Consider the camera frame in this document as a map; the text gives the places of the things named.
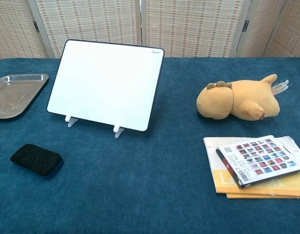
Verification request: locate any black whiteboard eraser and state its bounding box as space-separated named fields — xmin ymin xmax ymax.
xmin=10 ymin=143 xmax=65 ymax=181

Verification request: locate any white tablet board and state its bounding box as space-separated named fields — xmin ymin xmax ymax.
xmin=46 ymin=39 xmax=166 ymax=133

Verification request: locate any yellow plush toy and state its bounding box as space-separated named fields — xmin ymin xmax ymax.
xmin=196 ymin=74 xmax=293 ymax=121

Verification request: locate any blue tablecloth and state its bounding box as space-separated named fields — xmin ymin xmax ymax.
xmin=0 ymin=57 xmax=300 ymax=234

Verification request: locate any woven folding screen panel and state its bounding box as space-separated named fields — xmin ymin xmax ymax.
xmin=235 ymin=0 xmax=300 ymax=59
xmin=27 ymin=0 xmax=144 ymax=59
xmin=0 ymin=0 xmax=51 ymax=62
xmin=140 ymin=0 xmax=253 ymax=59

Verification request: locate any colourful sticker card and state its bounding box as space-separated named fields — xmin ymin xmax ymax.
xmin=216 ymin=135 xmax=300 ymax=189

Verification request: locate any stainless steel tray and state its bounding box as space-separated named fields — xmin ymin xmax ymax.
xmin=0 ymin=74 xmax=50 ymax=120

